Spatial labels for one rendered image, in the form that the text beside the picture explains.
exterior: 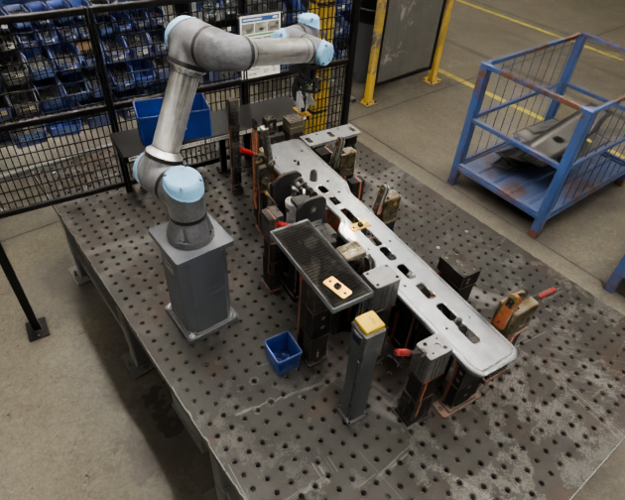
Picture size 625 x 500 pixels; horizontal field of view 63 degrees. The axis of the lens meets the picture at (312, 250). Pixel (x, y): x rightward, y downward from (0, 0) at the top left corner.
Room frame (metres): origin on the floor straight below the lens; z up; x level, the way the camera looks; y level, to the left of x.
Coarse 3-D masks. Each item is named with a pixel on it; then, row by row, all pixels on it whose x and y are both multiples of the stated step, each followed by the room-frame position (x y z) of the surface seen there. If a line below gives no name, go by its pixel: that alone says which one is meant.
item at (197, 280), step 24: (216, 240) 1.22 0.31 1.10; (168, 264) 1.18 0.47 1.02; (192, 264) 1.14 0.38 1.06; (216, 264) 1.20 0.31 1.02; (168, 288) 1.22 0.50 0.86; (192, 288) 1.14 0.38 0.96; (216, 288) 1.19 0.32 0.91; (168, 312) 1.23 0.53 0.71; (192, 312) 1.13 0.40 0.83; (216, 312) 1.18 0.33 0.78; (192, 336) 1.12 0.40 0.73
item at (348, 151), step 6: (348, 150) 1.93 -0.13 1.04; (354, 150) 1.94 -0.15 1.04; (342, 156) 1.89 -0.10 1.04; (348, 156) 1.91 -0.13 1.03; (354, 156) 1.92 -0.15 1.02; (342, 162) 1.89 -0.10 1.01; (348, 162) 1.91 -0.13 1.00; (354, 162) 1.93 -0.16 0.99; (336, 168) 1.90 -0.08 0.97; (342, 168) 1.89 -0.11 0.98; (348, 168) 1.92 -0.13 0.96; (342, 174) 1.89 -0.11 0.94; (348, 174) 1.92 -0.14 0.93; (330, 198) 1.93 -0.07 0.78
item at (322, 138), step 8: (336, 128) 2.20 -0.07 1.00; (344, 128) 2.20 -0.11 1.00; (304, 136) 2.10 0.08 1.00; (312, 136) 2.11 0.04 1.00; (320, 136) 2.11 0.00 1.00; (328, 136) 2.12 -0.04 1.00; (336, 136) 2.12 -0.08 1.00; (344, 136) 2.13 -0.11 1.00; (352, 136) 2.15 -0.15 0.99; (312, 144) 2.04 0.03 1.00; (320, 144) 2.05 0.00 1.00
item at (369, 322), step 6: (366, 312) 0.91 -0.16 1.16; (372, 312) 0.91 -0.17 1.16; (354, 318) 0.89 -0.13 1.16; (360, 318) 0.89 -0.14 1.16; (366, 318) 0.89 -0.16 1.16; (372, 318) 0.89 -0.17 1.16; (378, 318) 0.89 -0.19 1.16; (360, 324) 0.87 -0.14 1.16; (366, 324) 0.87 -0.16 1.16; (372, 324) 0.87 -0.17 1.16; (378, 324) 0.87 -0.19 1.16; (384, 324) 0.87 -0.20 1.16; (366, 330) 0.85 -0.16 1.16; (372, 330) 0.85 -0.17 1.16
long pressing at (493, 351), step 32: (288, 160) 1.89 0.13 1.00; (320, 160) 1.91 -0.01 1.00; (320, 192) 1.66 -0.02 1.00; (384, 224) 1.50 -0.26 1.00; (384, 256) 1.31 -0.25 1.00; (416, 256) 1.33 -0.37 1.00; (416, 288) 1.17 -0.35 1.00; (448, 288) 1.18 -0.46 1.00; (448, 320) 1.04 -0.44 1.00; (480, 320) 1.05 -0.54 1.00; (480, 352) 0.93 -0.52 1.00; (512, 352) 0.94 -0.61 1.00
